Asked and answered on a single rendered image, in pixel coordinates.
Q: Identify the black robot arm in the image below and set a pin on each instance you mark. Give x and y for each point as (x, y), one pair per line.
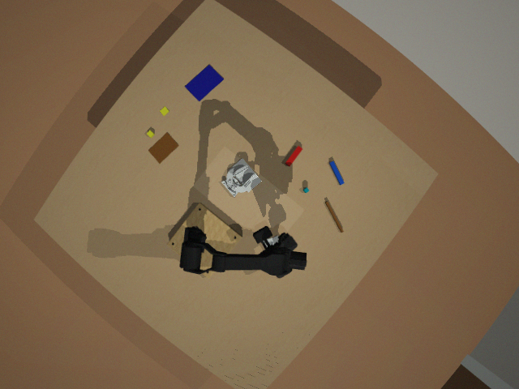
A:
(275, 261)

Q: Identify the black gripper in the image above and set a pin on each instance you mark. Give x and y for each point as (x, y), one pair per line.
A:
(261, 236)

